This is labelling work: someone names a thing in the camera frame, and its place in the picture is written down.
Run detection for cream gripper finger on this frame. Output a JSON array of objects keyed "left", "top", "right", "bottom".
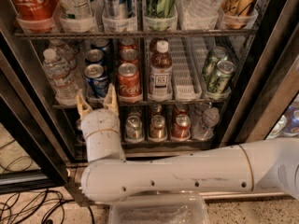
[
  {"left": 76, "top": 90, "right": 93, "bottom": 119},
  {"left": 103, "top": 83, "right": 119, "bottom": 116}
]

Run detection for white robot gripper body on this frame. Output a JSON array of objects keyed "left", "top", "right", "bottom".
[{"left": 81, "top": 108, "right": 125, "bottom": 162}]

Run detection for blue pepsi can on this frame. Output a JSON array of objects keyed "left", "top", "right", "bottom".
[
  {"left": 85, "top": 49, "right": 105, "bottom": 65},
  {"left": 92, "top": 38, "right": 111, "bottom": 65},
  {"left": 84, "top": 63, "right": 108, "bottom": 98}
]

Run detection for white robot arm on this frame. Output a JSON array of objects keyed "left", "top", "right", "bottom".
[{"left": 77, "top": 85, "right": 299, "bottom": 203}]

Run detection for bottom shelf pepsi can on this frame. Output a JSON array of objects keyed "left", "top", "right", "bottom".
[{"left": 75, "top": 119, "right": 85, "bottom": 143}]

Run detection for front red coca-cola can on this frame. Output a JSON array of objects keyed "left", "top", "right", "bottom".
[{"left": 118, "top": 63, "right": 141, "bottom": 97}]

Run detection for red coca-cola can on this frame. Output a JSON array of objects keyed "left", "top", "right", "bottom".
[
  {"left": 119, "top": 38, "right": 136, "bottom": 50},
  {"left": 120, "top": 49, "right": 139, "bottom": 66},
  {"left": 118, "top": 63, "right": 141, "bottom": 97}
]

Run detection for bottom shelf silver green can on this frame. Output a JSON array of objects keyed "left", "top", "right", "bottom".
[{"left": 125, "top": 116, "right": 142, "bottom": 140}]

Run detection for bottom shelf brown can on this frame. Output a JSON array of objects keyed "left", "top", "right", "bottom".
[{"left": 149, "top": 115, "right": 166, "bottom": 139}]

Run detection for rear red coca-cola can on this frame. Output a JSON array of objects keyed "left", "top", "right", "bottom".
[{"left": 119, "top": 38, "right": 136, "bottom": 50}]

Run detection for left glass fridge door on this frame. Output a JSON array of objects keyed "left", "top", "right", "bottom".
[{"left": 0, "top": 35, "right": 67, "bottom": 194}]

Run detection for glass fridge door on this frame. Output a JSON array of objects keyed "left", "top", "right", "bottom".
[
  {"left": 0, "top": 35, "right": 67, "bottom": 194},
  {"left": 213, "top": 0, "right": 299, "bottom": 147}
]

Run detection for bottom shelf red can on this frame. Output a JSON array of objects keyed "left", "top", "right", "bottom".
[{"left": 171, "top": 114, "right": 191, "bottom": 139}]

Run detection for empty white shelf tray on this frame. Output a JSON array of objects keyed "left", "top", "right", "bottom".
[{"left": 169, "top": 38, "right": 202, "bottom": 101}]

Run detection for bottom shelf water bottle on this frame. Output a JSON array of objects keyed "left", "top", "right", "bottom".
[{"left": 193, "top": 107, "right": 220, "bottom": 141}]

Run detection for silver blue can top shelf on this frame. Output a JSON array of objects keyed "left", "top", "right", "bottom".
[{"left": 103, "top": 0, "right": 134, "bottom": 20}]

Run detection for clear sprite bottle top shelf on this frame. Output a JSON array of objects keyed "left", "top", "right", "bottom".
[{"left": 61, "top": 0, "right": 93, "bottom": 20}]

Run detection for front green soda can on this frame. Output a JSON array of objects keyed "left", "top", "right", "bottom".
[{"left": 207, "top": 61, "right": 235, "bottom": 94}]

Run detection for green soda can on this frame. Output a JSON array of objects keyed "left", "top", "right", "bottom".
[
  {"left": 207, "top": 61, "right": 235, "bottom": 94},
  {"left": 202, "top": 47, "right": 228, "bottom": 82}
]

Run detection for large coca-cola bottle top shelf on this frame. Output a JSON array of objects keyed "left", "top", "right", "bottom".
[{"left": 11, "top": 0, "right": 58, "bottom": 33}]

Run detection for green bottle top shelf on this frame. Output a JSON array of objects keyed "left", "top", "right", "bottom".
[{"left": 146, "top": 0, "right": 175, "bottom": 19}]

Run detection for rear green soda can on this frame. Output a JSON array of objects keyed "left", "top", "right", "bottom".
[{"left": 202, "top": 47, "right": 228, "bottom": 82}]

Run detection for clear water bottle top shelf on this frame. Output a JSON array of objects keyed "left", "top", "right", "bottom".
[{"left": 186, "top": 0, "right": 234, "bottom": 19}]

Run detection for right glass fridge door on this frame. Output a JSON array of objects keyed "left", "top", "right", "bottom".
[{"left": 213, "top": 0, "right": 299, "bottom": 147}]

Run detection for orange gold can top shelf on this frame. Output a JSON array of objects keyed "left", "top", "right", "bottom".
[{"left": 221, "top": 0, "right": 257, "bottom": 29}]

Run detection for front clear water bottle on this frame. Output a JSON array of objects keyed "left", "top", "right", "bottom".
[{"left": 43, "top": 49, "right": 82, "bottom": 105}]

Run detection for rear clear water bottle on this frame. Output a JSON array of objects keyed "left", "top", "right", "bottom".
[{"left": 49, "top": 39, "right": 77, "bottom": 69}]

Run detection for front brown tea bottle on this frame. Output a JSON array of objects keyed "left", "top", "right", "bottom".
[{"left": 149, "top": 40, "right": 172, "bottom": 101}]

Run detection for brown tea bottle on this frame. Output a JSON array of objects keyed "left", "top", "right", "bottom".
[
  {"left": 149, "top": 40, "right": 172, "bottom": 101},
  {"left": 149, "top": 37, "right": 163, "bottom": 53}
]

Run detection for rear brown tea bottle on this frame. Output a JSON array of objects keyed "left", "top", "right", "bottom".
[{"left": 149, "top": 37, "right": 163, "bottom": 53}]

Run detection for clear plastic bin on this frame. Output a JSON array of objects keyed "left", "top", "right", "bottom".
[{"left": 108, "top": 193, "right": 210, "bottom": 224}]

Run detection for middle wire shelf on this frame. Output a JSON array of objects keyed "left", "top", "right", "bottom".
[{"left": 52, "top": 99, "right": 228, "bottom": 109}]

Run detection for wire shelf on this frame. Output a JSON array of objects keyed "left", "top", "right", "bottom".
[
  {"left": 14, "top": 29, "right": 257, "bottom": 40},
  {"left": 52, "top": 99, "right": 228, "bottom": 109}
]

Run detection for black floor cables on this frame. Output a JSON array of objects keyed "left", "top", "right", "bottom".
[{"left": 0, "top": 137, "right": 95, "bottom": 224}]

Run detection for top wire shelf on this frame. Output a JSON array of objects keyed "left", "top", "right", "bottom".
[{"left": 14, "top": 29, "right": 257, "bottom": 40}]

